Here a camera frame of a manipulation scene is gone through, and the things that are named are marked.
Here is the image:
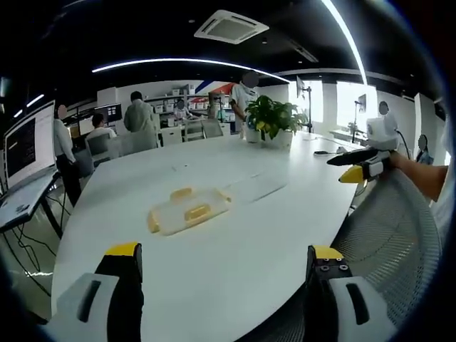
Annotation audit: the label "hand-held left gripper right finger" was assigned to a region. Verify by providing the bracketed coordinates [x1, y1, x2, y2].
[304, 244, 398, 342]

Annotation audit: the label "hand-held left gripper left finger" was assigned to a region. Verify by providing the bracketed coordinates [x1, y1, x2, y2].
[45, 242, 145, 342]

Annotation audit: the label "clear box with yellow plastic buckle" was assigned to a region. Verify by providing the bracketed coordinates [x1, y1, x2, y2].
[147, 185, 233, 237]

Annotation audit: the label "grey mesh office chair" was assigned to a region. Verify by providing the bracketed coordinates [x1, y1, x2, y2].
[329, 170, 443, 331]

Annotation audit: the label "monitor on black stand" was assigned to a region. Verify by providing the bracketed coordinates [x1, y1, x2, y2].
[295, 75, 315, 133]

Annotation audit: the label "green potted plant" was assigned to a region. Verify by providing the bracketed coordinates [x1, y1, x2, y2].
[244, 95, 309, 147]

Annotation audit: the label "clear plastic sheet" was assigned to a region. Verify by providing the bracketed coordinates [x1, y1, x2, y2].
[227, 173, 290, 204]

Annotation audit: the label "long ceiling light strip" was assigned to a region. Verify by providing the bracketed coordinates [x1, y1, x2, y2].
[320, 0, 369, 86]

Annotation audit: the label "white side desk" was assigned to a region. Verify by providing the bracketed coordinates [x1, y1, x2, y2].
[0, 170, 62, 234]

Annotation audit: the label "large computer monitor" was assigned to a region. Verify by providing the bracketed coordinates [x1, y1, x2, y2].
[2, 99, 58, 190]

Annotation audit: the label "dark computer screen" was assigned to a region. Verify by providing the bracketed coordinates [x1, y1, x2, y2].
[93, 103, 123, 126]

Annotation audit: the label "ceiling air conditioner vent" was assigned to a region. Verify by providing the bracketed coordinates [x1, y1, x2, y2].
[193, 9, 270, 45]

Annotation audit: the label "curved ceiling light strip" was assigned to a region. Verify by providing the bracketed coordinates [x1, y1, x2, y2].
[91, 58, 286, 81]

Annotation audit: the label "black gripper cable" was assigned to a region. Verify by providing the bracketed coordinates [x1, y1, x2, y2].
[395, 129, 415, 160]

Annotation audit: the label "black floor cables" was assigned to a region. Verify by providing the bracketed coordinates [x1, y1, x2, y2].
[6, 181, 72, 299]

